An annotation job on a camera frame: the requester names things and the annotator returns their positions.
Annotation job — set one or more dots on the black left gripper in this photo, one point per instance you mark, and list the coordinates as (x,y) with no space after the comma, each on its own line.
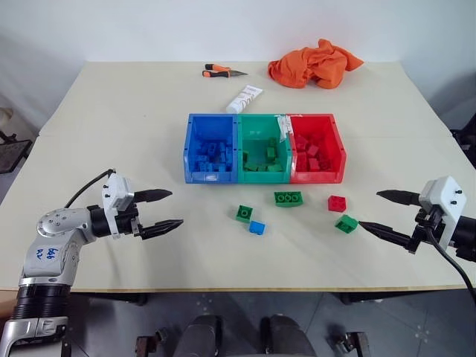
(127,221)

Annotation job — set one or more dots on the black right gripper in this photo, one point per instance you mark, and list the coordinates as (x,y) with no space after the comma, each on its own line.
(424,230)

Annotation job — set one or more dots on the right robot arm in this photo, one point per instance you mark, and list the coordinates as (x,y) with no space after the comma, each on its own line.
(466,238)

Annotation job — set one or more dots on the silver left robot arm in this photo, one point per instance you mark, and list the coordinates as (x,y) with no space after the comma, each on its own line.
(48,256)

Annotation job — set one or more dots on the small green building brick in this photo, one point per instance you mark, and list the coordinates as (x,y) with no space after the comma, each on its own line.
(244,214)
(346,224)

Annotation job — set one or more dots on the small red building brick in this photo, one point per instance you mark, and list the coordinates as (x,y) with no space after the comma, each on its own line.
(336,204)

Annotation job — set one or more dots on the pile of blue bricks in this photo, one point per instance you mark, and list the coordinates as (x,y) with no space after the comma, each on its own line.
(213,156)

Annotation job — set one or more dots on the blue plastic bin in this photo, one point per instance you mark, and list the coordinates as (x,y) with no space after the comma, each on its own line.
(209,148)

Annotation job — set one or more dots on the red plastic bin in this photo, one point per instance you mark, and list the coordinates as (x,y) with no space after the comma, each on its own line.
(317,148)

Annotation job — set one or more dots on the small blue building brick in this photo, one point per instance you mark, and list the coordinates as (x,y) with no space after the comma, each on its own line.
(258,227)

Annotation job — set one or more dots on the black equipment at room edge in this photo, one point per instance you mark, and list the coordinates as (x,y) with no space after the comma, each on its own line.
(465,141)

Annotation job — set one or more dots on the flat green brick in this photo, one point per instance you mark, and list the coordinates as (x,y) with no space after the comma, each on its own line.
(274,168)
(251,167)

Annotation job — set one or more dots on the long green building brick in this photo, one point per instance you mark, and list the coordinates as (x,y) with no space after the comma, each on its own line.
(288,199)

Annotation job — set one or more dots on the green plastic bin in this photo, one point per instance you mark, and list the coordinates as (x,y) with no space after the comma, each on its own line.
(262,148)

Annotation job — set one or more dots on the upright green brick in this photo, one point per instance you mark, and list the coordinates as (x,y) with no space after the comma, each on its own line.
(271,151)

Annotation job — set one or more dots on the dark rounded shape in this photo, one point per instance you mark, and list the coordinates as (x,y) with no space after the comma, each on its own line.
(286,336)
(199,336)

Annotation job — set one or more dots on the table caster foot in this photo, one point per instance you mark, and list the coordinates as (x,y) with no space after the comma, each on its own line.
(150,344)
(349,342)

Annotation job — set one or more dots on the white torn label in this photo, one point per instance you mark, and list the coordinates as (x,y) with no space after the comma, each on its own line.
(284,128)

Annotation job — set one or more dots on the white tube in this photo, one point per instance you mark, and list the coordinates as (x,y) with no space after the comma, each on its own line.
(243,99)

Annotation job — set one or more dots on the crumpled orange cloth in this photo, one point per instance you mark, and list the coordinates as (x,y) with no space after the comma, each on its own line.
(310,67)

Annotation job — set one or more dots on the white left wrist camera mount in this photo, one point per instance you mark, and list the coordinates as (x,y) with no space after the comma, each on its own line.
(117,189)

